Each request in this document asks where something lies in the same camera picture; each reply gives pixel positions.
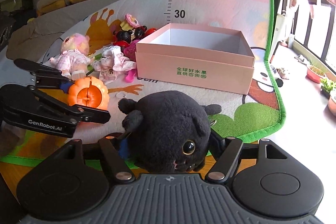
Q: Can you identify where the pink checkered doll dress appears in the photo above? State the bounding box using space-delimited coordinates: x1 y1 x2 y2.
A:
92 46 137 85

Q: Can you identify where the pink cardboard box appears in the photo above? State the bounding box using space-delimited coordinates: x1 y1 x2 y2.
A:
135 23 255 95

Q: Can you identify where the orange toy pumpkin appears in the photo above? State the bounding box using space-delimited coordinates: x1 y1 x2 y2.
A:
67 77 109 110

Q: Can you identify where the black haired figurine doll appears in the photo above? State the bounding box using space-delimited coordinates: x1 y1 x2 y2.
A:
116 26 147 43

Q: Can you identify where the pink cupcake toy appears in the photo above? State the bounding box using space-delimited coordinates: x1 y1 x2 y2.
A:
120 14 141 31

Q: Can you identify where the colourful play mat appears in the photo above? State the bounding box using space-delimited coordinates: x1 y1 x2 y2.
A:
0 0 286 168

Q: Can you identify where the red hooded doll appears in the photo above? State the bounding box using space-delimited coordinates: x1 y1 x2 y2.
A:
113 28 157 50

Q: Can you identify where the baby doll pink pajamas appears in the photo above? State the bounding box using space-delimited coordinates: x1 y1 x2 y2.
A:
49 33 95 81

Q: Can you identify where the black plush cat toy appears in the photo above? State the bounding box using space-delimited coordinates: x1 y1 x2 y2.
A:
117 90 222 173

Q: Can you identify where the red flower pot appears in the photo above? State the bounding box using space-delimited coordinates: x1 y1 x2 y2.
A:
306 64 326 84

